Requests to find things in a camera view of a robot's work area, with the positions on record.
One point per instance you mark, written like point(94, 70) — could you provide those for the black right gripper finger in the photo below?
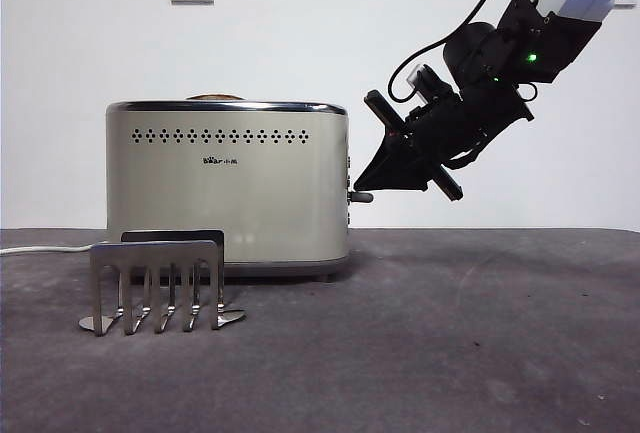
point(392, 158)
point(405, 180)

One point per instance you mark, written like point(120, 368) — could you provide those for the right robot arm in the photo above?
point(480, 48)

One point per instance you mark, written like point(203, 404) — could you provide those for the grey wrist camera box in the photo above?
point(425, 80)

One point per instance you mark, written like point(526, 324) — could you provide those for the grey toaster lever knob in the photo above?
point(362, 197)

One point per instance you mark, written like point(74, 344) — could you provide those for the brown bread slice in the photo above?
point(215, 97)

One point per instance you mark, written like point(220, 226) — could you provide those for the cream two-slot toaster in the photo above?
point(225, 193)

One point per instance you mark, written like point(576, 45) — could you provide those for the steel toast rack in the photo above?
point(150, 253)

